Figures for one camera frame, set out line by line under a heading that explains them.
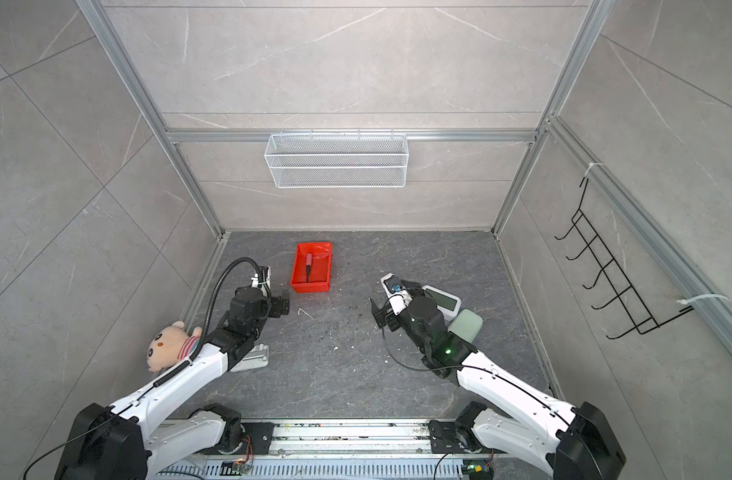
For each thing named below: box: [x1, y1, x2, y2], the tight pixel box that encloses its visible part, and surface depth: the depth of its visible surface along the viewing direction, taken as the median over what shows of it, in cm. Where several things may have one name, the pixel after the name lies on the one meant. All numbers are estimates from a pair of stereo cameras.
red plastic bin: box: [290, 242, 333, 293], surface depth 109 cm
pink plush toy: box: [146, 321, 202, 371], surface depth 83 cm
